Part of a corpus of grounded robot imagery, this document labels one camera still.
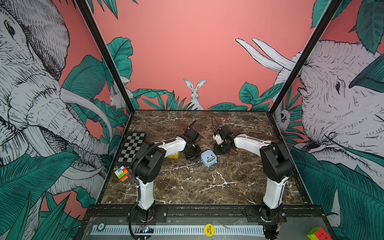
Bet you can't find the yellow alarm clock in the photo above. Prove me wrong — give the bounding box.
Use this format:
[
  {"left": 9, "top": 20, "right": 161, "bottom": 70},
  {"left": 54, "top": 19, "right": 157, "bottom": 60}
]
[{"left": 167, "top": 152, "right": 180, "bottom": 159}]

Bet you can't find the blue alarm clock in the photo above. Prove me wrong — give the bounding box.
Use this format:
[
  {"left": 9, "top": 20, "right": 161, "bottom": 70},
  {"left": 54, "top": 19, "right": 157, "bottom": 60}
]
[{"left": 201, "top": 150, "right": 217, "bottom": 167}]

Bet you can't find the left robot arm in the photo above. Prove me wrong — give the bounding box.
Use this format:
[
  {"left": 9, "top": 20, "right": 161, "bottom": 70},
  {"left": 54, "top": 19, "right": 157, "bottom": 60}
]
[{"left": 130, "top": 136, "right": 202, "bottom": 211}]

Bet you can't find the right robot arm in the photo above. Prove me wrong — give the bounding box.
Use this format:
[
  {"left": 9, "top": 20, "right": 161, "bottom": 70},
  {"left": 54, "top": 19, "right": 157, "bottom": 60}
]
[{"left": 213, "top": 133, "right": 294, "bottom": 210}]

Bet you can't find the checkerboard calibration card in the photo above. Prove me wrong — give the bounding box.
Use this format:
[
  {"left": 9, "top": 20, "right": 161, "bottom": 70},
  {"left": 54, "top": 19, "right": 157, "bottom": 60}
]
[{"left": 117, "top": 132, "right": 146, "bottom": 166}]

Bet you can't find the colourful puzzle cube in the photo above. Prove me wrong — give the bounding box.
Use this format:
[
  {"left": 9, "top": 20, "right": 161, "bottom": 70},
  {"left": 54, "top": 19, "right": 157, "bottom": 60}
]
[
  {"left": 307, "top": 227, "right": 332, "bottom": 240},
  {"left": 114, "top": 166, "right": 131, "bottom": 182}
]

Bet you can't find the yellow big blind chip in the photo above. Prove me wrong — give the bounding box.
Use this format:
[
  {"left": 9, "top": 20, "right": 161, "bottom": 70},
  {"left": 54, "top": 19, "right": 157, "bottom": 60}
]
[{"left": 204, "top": 224, "right": 215, "bottom": 237}]

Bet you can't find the small circuit board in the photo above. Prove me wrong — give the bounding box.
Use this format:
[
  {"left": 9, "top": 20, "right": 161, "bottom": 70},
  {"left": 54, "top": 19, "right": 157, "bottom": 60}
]
[{"left": 138, "top": 226, "right": 154, "bottom": 234}]

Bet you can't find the small round dial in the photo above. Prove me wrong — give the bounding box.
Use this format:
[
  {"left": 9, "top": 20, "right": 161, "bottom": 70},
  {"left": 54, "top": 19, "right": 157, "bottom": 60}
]
[{"left": 97, "top": 222, "right": 106, "bottom": 232}]

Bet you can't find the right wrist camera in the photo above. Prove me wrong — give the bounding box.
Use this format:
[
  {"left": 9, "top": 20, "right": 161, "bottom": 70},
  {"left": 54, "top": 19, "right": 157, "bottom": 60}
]
[{"left": 213, "top": 125, "right": 233, "bottom": 145}]

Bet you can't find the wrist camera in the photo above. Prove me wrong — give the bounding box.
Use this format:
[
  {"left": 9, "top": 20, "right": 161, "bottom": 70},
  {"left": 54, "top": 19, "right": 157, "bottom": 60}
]
[
  {"left": 213, "top": 125, "right": 233, "bottom": 145},
  {"left": 183, "top": 127, "right": 200, "bottom": 143}
]

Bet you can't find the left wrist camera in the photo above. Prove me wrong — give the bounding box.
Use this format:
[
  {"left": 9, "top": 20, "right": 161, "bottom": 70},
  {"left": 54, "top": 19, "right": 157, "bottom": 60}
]
[{"left": 183, "top": 127, "right": 200, "bottom": 143}]

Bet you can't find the white slotted cable duct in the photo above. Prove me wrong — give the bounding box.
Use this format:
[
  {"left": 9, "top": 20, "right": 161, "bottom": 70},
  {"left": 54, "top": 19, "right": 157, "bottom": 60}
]
[{"left": 90, "top": 225, "right": 265, "bottom": 237}]

